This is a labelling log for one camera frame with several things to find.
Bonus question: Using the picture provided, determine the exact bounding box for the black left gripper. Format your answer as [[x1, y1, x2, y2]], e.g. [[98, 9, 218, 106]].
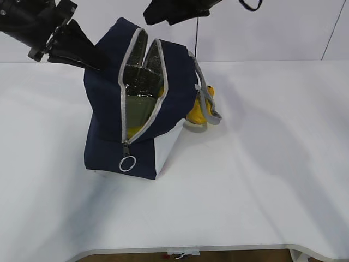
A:
[[28, 1, 110, 70]]

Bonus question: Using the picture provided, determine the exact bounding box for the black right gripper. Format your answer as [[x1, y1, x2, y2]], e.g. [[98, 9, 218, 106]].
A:
[[143, 0, 220, 26]]

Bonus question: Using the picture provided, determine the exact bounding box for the navy blue lunch bag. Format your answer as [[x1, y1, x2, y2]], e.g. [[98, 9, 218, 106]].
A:
[[83, 18, 221, 180]]

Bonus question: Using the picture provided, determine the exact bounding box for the green lidded glass container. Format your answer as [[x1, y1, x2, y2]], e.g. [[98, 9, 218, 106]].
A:
[[125, 95, 160, 129]]

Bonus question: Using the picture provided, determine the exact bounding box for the yellow banana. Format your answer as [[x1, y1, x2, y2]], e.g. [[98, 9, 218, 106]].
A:
[[127, 86, 164, 138]]

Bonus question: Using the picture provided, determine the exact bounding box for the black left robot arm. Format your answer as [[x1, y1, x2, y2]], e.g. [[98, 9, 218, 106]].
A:
[[1, 0, 110, 70]]

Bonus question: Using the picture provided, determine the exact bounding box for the white label under table edge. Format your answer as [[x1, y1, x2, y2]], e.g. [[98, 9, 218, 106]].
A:
[[164, 246, 200, 260]]

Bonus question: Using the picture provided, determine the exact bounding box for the white table leg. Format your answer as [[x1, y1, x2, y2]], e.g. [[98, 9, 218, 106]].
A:
[[289, 249, 308, 262]]

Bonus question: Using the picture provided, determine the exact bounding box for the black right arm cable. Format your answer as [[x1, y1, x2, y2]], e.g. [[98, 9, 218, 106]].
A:
[[194, 0, 262, 59]]

